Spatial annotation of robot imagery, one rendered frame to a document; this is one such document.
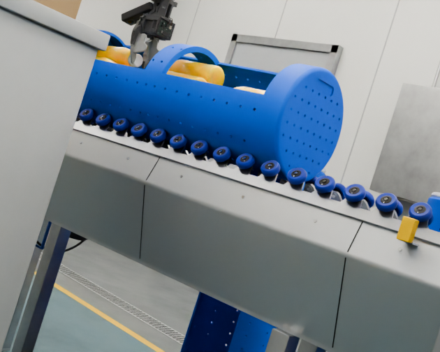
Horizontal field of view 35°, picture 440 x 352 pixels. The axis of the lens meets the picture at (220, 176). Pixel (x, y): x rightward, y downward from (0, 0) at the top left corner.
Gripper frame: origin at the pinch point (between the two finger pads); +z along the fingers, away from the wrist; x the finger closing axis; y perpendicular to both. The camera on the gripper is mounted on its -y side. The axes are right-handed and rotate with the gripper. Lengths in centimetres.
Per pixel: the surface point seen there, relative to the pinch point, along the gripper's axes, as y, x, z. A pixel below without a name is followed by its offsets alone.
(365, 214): 92, -11, 25
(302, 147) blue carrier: 66, -1, 13
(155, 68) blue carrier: 22.5, -13.5, 3.6
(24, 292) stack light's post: -62, 36, 92
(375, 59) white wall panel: -116, 341, -101
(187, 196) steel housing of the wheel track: 47, -14, 33
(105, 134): 8.8, -11.2, 24.0
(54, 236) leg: -18, 5, 59
